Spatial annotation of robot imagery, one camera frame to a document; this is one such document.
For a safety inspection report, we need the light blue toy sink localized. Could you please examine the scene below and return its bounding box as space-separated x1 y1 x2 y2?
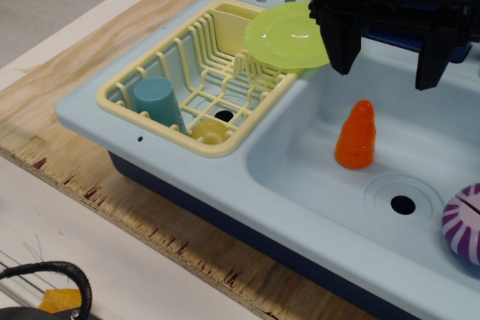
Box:
55 0 480 320

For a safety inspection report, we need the lime green plastic plate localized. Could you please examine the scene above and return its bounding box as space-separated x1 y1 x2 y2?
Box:
244 1 329 70

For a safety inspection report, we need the purple white striped toy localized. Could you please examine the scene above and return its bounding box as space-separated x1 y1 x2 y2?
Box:
441 183 479 265

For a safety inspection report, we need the small yellow plastic cup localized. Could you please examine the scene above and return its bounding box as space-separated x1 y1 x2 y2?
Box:
191 119 228 145

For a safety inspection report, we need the cream plastic dish rack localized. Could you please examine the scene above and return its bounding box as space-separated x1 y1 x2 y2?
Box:
96 0 299 157

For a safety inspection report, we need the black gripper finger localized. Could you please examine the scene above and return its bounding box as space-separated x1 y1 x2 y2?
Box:
319 13 362 75
415 31 462 91

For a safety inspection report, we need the plywood board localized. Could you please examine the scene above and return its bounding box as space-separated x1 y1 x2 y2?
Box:
1 0 368 319

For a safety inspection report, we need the black braided cable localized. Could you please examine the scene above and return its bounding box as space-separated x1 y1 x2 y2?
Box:
0 261 93 320

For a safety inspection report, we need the dark blue faucet housing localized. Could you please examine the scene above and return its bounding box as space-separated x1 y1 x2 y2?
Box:
362 26 472 63

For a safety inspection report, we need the orange toy carrot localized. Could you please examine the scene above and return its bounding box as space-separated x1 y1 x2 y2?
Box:
334 100 377 169

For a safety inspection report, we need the teal plastic cup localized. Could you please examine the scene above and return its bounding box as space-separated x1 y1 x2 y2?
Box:
133 76 187 133

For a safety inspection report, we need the yellow tape piece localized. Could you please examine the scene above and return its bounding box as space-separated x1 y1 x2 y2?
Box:
38 289 82 313

